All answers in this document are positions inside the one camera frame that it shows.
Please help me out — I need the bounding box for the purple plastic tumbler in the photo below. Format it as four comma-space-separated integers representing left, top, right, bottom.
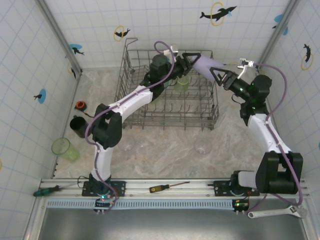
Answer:
193, 55, 225, 82

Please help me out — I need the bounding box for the clear drinking glass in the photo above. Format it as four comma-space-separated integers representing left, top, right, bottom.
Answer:
193, 136, 213, 156
121, 136, 137, 152

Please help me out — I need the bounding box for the black metal mug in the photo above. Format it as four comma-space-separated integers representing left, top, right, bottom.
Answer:
69, 115, 89, 139

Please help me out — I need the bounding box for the orange black tape measure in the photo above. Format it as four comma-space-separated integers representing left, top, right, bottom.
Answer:
75, 100, 97, 118

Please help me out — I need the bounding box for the blue disc fish decal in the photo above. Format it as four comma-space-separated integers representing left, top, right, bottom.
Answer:
69, 43, 85, 56
33, 88, 48, 105

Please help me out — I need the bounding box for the yellow black screwdriver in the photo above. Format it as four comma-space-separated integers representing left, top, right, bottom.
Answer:
149, 181, 191, 194

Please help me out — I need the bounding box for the silver adjustable wrench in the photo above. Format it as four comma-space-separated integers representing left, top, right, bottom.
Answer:
247, 205, 308, 220

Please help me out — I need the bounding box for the steel sheet panel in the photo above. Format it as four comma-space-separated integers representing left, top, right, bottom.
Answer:
41, 208, 307, 240

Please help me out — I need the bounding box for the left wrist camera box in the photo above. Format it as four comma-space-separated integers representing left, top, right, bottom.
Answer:
162, 44, 180, 56

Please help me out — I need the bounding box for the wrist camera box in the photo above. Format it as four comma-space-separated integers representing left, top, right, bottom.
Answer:
236, 57, 258, 79
162, 44, 180, 56

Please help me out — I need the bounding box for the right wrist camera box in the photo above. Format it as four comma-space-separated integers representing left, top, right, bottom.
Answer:
236, 57, 258, 79

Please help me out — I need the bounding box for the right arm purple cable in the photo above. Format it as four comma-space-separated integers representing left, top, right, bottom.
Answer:
246, 62, 307, 215

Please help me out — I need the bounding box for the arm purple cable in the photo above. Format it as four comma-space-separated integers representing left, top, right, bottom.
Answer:
84, 41, 176, 213
246, 62, 307, 215

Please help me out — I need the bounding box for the small dolphin ring wall decal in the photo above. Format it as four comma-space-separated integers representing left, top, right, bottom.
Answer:
113, 24, 132, 42

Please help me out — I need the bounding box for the large dolphin ring wall decal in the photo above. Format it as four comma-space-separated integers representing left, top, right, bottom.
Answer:
199, 1, 238, 27

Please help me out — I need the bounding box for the grey wire dish rack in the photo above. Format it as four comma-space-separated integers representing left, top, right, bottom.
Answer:
114, 37, 220, 131

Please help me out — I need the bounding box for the aluminium frame post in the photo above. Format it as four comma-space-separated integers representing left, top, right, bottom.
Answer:
36, 0, 83, 76
256, 0, 301, 71

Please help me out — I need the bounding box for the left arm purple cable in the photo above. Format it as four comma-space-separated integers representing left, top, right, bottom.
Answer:
84, 41, 176, 213

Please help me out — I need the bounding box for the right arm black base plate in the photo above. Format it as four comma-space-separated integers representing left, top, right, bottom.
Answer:
213, 179, 261, 197

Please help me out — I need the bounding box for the aluminium mounting rail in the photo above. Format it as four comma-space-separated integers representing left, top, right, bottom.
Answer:
38, 177, 311, 201

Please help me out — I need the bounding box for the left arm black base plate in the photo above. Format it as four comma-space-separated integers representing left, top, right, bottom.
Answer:
81, 179, 127, 198

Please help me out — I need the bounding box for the slotted pale cable duct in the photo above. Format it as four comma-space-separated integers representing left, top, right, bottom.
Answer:
46, 199, 237, 210

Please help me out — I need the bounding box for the green handled screwdriver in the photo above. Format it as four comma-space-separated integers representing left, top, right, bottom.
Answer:
33, 181, 87, 198

